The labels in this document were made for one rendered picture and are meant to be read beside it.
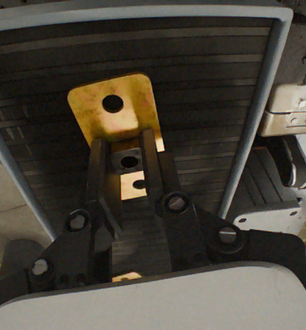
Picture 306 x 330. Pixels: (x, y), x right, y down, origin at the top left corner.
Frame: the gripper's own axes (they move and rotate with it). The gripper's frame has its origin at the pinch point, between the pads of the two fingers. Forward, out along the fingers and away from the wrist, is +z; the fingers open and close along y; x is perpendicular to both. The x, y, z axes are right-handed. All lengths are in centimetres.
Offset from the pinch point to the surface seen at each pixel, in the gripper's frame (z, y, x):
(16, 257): 98, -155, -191
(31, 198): 2.1, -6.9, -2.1
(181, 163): 2.5, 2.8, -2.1
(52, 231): 2.1, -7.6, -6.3
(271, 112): 10.7, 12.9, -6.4
